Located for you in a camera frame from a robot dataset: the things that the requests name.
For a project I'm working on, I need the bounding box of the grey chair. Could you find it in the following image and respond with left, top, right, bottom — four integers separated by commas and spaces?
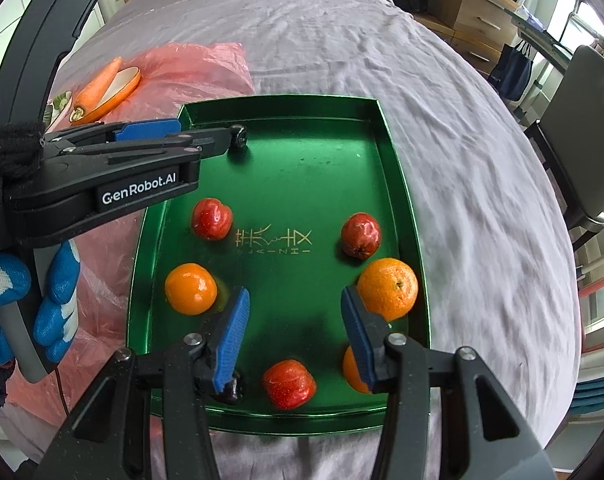
524, 45, 604, 253

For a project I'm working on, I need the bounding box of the wooden drawer cabinet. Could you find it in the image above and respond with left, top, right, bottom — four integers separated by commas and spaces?
417, 0, 522, 77

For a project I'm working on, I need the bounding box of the green metal tray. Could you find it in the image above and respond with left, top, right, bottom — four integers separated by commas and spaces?
126, 96, 431, 433

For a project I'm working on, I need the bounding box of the dark blue bag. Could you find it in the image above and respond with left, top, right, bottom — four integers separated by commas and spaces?
488, 42, 535, 102

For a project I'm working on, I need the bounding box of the grey bedsheet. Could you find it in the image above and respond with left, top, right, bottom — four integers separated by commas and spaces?
47, 0, 583, 480

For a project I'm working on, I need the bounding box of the pink plastic sheet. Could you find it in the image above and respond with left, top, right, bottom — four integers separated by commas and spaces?
4, 42, 255, 431

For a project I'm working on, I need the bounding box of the smooth orange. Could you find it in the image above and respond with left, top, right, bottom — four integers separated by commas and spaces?
164, 263, 218, 316

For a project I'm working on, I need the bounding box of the white oval plate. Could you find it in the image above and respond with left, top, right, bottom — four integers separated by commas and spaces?
47, 91, 74, 128

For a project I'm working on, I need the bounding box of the person's left hand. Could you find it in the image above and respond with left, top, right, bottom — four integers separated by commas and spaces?
0, 241, 81, 367

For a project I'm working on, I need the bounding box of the glass desk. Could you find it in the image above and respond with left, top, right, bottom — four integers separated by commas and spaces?
512, 2, 590, 78

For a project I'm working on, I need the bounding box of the black cable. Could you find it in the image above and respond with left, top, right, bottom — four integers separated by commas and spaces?
56, 366, 73, 413

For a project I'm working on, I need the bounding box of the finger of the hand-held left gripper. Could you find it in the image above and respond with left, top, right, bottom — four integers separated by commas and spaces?
44, 118, 182, 148
62, 126, 234, 160

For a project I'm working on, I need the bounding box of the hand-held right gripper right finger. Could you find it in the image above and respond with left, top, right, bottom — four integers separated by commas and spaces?
340, 285, 558, 480

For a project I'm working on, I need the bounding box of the rough-skinned orange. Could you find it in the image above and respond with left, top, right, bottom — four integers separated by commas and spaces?
357, 257, 419, 322

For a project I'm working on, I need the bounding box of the carrot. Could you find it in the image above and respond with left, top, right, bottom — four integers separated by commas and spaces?
71, 56, 124, 123

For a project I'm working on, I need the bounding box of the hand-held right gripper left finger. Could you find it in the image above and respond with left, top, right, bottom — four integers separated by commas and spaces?
39, 287, 251, 480

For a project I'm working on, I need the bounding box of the red apple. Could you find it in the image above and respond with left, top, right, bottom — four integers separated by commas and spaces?
262, 360, 317, 410
341, 213, 383, 261
191, 198, 233, 241

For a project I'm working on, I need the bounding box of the orange oval dish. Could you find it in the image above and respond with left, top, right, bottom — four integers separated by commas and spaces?
82, 66, 142, 123

